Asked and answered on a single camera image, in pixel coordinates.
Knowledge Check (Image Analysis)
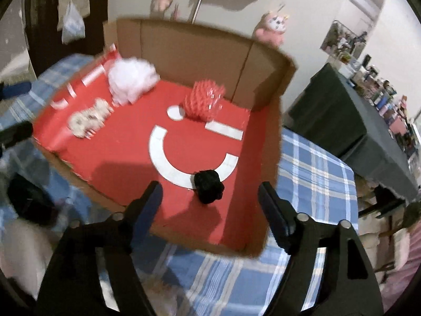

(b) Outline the red foam net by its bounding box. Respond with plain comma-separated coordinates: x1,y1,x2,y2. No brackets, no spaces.
182,80,225,122

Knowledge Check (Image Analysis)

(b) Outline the blue plaid tablecloth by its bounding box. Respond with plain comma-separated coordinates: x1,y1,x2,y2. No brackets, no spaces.
1,54,358,315

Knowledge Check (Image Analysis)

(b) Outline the dark wooden door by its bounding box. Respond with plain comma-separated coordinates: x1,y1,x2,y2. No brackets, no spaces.
24,0,108,76

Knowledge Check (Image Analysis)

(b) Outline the wall mirror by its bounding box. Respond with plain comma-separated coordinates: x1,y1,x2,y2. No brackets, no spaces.
320,0,385,58

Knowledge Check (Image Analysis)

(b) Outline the white mesh bath pouf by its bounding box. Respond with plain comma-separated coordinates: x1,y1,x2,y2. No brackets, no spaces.
107,57,161,106

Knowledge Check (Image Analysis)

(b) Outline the floral cream scrunchie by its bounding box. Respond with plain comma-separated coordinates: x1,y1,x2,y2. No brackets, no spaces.
68,98,113,139

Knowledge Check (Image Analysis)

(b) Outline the white plastic bag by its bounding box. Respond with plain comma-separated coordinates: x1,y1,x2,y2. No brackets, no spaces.
61,2,86,45

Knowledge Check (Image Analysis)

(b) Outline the large jar with dark contents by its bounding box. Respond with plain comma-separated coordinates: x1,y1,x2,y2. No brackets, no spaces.
6,173,58,227

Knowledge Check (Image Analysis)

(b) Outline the black scrunchie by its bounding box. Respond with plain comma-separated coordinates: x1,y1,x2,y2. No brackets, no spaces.
193,170,225,205

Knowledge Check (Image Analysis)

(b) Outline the dark cloth side table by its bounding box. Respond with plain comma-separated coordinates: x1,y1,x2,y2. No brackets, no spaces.
288,63,418,202

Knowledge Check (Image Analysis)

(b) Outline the red lined cardboard box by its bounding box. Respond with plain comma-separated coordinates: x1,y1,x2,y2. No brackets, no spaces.
33,18,296,257

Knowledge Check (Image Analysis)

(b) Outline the pink fox plush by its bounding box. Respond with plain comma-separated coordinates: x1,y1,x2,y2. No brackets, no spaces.
253,12,289,48

